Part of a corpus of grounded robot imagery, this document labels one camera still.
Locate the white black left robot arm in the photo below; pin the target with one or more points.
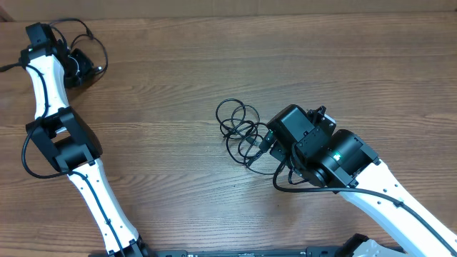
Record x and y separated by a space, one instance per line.
66 141

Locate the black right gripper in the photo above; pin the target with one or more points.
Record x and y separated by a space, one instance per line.
278 153

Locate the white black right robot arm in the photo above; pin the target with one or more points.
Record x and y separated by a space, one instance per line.
339 161

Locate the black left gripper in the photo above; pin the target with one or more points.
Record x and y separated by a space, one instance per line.
87 68

